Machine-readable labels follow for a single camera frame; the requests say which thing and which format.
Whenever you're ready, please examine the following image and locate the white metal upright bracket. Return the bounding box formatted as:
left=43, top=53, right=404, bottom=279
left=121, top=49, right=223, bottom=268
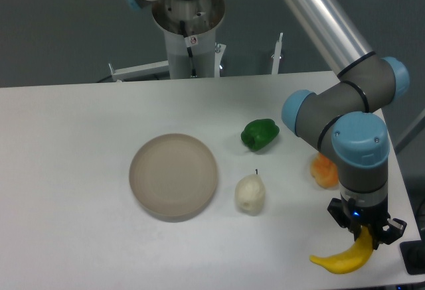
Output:
left=271, top=32, right=284, bottom=75

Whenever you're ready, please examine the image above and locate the orange bell pepper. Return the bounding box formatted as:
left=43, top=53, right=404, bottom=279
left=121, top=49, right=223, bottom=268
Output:
left=309, top=153, right=339, bottom=189

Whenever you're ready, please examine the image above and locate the green bell pepper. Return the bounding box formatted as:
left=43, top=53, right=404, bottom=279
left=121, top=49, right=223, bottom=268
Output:
left=240, top=119, right=280, bottom=151

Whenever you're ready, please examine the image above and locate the yellow banana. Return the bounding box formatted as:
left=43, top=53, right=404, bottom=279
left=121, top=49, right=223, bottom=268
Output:
left=309, top=226, right=374, bottom=275

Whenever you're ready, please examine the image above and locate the white pear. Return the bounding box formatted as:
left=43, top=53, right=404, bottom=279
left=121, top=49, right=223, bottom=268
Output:
left=234, top=170, right=266, bottom=216

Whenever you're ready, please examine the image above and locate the black cable on pedestal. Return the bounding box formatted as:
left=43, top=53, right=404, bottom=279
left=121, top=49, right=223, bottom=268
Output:
left=179, top=20, right=197, bottom=78

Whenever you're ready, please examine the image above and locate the black device at table edge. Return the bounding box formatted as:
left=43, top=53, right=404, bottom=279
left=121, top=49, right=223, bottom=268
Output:
left=400, top=240, right=424, bottom=275

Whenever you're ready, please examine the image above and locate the beige round plate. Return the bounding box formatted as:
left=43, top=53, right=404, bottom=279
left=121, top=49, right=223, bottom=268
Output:
left=129, top=133, right=218, bottom=222

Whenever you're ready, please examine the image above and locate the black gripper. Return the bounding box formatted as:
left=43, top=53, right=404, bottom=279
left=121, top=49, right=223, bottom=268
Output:
left=327, top=188, right=407, bottom=250

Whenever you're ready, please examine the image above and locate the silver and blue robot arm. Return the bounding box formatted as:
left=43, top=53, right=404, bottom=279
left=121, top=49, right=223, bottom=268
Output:
left=127, top=0, right=410, bottom=248

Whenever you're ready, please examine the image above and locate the white metal frame bracket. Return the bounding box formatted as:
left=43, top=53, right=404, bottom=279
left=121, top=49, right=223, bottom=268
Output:
left=108, top=60, right=169, bottom=82

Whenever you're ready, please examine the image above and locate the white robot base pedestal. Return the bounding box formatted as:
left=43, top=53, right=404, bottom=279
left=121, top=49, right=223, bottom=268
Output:
left=152, top=0, right=225, bottom=80

